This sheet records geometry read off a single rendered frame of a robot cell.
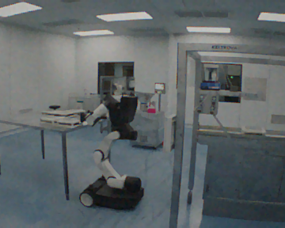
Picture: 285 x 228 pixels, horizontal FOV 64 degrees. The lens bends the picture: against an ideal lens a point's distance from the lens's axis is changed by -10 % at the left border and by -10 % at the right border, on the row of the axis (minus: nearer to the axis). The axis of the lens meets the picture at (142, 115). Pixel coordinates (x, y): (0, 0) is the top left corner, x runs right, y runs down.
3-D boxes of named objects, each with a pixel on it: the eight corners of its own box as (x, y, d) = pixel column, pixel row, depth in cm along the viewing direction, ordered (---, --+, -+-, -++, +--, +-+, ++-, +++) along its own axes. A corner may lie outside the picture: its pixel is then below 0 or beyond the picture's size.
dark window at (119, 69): (97, 94, 873) (97, 62, 856) (97, 94, 874) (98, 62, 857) (133, 96, 832) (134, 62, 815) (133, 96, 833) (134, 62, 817)
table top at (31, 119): (-10, 120, 336) (-10, 118, 335) (41, 112, 436) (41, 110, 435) (63, 133, 277) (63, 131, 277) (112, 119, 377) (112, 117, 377)
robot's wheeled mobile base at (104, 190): (146, 194, 316) (147, 170, 311) (133, 214, 267) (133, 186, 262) (101, 187, 335) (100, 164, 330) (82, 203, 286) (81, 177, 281)
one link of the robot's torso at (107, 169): (124, 180, 305) (107, 145, 305) (118, 186, 286) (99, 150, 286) (114, 184, 310) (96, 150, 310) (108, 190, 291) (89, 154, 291)
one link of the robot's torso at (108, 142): (104, 160, 308) (128, 134, 293) (98, 164, 291) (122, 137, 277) (96, 150, 309) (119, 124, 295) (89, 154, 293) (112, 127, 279)
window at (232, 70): (195, 100, 770) (196, 62, 753) (195, 100, 771) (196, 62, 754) (240, 103, 727) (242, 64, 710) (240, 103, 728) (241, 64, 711)
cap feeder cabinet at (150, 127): (128, 146, 548) (129, 112, 537) (138, 141, 602) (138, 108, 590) (157, 150, 529) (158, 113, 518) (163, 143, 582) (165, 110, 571)
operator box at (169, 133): (162, 152, 184) (164, 116, 181) (168, 146, 200) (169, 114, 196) (170, 153, 182) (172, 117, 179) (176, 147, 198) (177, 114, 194)
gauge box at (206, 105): (195, 113, 249) (195, 93, 246) (196, 112, 259) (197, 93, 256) (217, 115, 242) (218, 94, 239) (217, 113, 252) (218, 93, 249)
